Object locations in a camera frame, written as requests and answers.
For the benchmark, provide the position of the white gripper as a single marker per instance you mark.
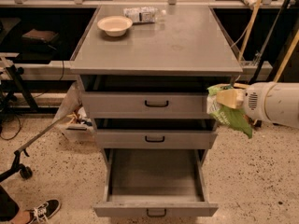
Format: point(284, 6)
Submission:
point(254, 102)

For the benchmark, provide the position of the green rice chip bag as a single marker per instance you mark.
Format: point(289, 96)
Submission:
point(232, 118)

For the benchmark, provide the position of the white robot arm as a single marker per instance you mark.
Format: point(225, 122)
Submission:
point(272, 102)

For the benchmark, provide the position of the grey metal drawer cabinet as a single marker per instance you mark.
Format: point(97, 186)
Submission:
point(184, 51)

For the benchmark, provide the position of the grey top drawer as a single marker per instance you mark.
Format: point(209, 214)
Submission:
point(145, 105)

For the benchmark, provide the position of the grey drawer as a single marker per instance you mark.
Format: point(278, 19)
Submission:
point(145, 105)
point(155, 183)
point(147, 139)

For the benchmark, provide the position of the grey bottom drawer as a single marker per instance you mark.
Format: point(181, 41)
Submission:
point(155, 183)

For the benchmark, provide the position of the grey middle drawer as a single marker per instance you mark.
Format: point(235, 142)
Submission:
point(147, 139)

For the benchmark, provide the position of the clear plastic bag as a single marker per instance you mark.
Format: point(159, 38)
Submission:
point(70, 103)

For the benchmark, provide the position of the clear plastic water bottle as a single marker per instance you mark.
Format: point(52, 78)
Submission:
point(143, 14)

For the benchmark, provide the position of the white paper bowl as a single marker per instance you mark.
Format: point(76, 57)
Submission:
point(115, 26)

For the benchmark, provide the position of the dark box on shelf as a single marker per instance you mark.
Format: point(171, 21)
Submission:
point(36, 36)

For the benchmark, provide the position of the black metal table leg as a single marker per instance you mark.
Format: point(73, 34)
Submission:
point(16, 77)

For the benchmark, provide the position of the black wheeled stand leg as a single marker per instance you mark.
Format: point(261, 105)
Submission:
point(17, 166)

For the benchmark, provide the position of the black and white sneaker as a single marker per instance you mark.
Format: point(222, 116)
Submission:
point(44, 212)

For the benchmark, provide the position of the wooden easel frame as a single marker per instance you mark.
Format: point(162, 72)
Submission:
point(257, 62)

